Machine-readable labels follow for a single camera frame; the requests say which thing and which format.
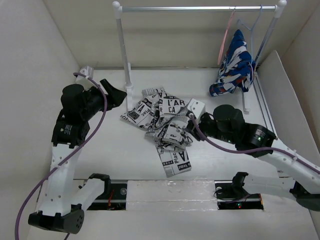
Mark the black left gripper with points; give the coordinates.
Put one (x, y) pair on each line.
(114, 96)

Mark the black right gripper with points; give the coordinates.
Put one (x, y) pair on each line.
(191, 128)

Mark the newspaper print trousers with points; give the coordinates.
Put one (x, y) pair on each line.
(164, 118)

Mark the pink clothes hanger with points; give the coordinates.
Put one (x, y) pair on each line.
(221, 50)

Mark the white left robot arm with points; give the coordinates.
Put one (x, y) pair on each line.
(61, 210)

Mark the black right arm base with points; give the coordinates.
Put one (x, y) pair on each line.
(230, 199)

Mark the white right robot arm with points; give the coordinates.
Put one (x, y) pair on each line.
(227, 130)

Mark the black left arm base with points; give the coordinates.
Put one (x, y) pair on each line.
(114, 199)

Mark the light blue clothes hanger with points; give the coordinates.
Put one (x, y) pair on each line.
(251, 30)

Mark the blue patterned garment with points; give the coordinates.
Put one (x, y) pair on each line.
(236, 70)

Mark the white clothes rack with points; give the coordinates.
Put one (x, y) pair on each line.
(118, 10)

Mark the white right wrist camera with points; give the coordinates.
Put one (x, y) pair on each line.
(195, 108)

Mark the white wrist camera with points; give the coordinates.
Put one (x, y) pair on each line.
(85, 71)
(195, 108)

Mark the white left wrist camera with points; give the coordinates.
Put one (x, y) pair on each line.
(85, 71)

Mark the aluminium rail right side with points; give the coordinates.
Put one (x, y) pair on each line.
(266, 115)

